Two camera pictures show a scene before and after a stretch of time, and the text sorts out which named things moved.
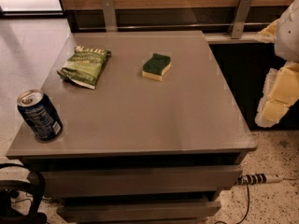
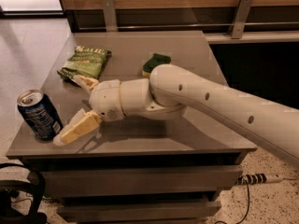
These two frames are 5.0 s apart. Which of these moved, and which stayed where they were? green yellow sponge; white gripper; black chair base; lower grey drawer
Moved: white gripper
Stayed: green yellow sponge; lower grey drawer; black chair base
